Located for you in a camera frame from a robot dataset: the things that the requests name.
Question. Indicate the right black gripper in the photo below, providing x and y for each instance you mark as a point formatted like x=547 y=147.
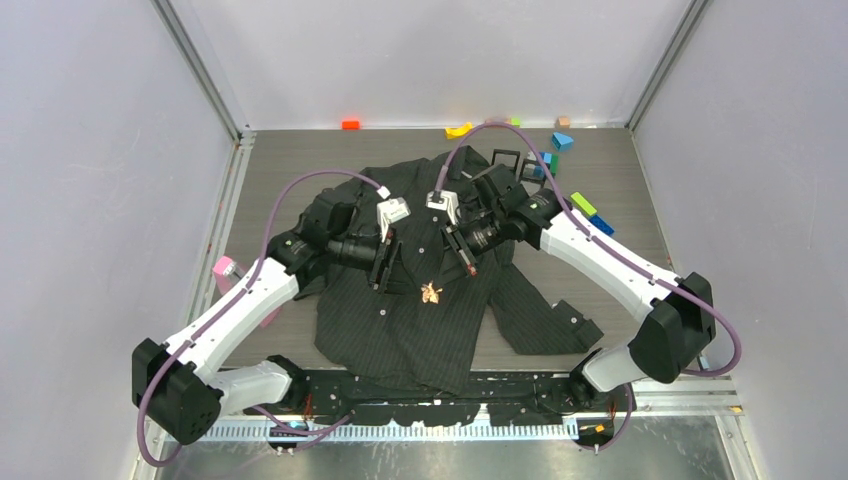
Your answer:
x=453 y=237

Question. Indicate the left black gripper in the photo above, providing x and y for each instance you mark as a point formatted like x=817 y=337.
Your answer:
x=386 y=254

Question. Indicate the black pinstriped shirt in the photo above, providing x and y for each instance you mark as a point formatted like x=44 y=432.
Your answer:
x=425 y=335

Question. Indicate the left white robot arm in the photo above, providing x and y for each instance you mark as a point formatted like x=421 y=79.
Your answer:
x=180 y=383

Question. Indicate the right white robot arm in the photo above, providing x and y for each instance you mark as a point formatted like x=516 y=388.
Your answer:
x=674 y=314

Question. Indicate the black brooch box left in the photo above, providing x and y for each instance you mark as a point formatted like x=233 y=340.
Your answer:
x=509 y=158

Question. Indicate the black brooch box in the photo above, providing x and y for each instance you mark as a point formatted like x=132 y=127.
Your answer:
x=524 y=178
x=509 y=158

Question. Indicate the black brooch box right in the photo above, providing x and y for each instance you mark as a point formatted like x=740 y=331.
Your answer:
x=524 y=178

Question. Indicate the blue green block stack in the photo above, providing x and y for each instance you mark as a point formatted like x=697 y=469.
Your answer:
x=548 y=162

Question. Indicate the yellow arch block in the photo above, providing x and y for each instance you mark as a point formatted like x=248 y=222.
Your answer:
x=458 y=131

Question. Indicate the lime green brick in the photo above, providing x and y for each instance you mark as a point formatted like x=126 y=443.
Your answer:
x=586 y=207

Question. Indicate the blue lego brick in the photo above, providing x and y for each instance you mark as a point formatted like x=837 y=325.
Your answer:
x=597 y=221

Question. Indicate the blue wedge block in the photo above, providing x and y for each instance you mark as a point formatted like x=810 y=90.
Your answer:
x=562 y=142

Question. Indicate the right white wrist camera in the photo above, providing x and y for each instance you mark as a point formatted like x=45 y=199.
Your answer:
x=446 y=201

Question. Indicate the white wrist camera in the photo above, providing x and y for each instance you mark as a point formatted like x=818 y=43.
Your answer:
x=389 y=210
x=446 y=201

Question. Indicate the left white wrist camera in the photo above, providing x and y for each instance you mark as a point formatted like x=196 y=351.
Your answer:
x=389 y=210

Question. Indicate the red block at wall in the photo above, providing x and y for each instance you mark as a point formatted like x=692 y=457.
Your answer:
x=351 y=124

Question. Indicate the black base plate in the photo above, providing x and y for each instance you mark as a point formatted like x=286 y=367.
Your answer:
x=508 y=398

